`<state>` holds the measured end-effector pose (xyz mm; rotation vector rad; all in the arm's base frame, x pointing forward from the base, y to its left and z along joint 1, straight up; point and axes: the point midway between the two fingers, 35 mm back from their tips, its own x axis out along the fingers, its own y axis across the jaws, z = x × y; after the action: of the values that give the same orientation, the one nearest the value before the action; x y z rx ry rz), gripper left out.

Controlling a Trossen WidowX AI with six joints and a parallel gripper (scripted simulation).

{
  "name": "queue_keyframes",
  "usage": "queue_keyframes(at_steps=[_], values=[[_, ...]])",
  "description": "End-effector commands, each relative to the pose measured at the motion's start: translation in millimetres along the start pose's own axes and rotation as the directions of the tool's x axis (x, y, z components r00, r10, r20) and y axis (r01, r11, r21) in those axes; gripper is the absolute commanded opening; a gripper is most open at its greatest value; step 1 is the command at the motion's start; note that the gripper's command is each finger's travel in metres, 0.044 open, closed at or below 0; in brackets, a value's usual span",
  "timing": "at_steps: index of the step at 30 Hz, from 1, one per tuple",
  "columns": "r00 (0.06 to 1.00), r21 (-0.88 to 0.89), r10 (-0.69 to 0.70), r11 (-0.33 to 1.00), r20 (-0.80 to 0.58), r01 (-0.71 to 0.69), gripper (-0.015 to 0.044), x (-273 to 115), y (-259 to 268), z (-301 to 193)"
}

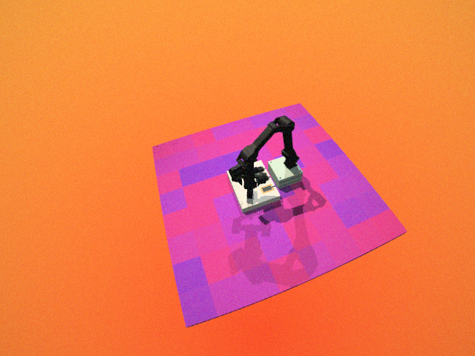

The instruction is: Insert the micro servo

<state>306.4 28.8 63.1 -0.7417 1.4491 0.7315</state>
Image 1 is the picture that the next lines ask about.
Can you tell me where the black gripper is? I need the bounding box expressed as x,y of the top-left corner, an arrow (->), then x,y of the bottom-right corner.
232,171 -> 266,186

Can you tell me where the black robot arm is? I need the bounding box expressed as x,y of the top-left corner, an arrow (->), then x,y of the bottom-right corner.
229,116 -> 300,190

